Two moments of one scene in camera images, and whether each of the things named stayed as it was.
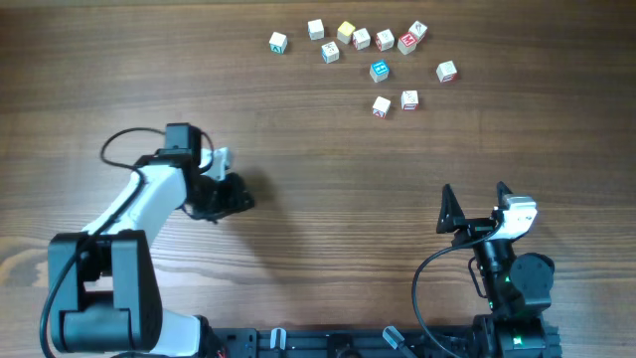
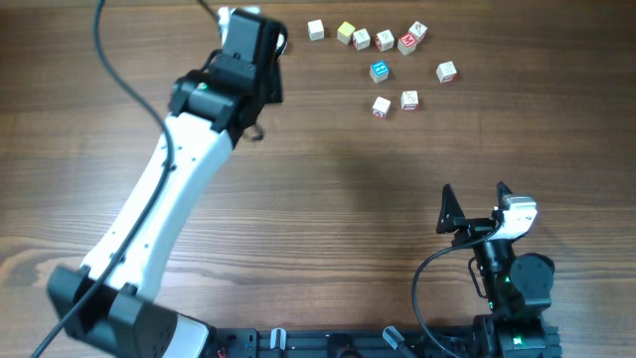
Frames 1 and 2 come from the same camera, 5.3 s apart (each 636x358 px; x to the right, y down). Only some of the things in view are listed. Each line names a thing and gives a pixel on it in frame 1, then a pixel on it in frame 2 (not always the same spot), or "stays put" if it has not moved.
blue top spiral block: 379,71 stays put
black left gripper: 235,191 -> 275,87
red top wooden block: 407,43 stays put
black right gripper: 452,218 stays put
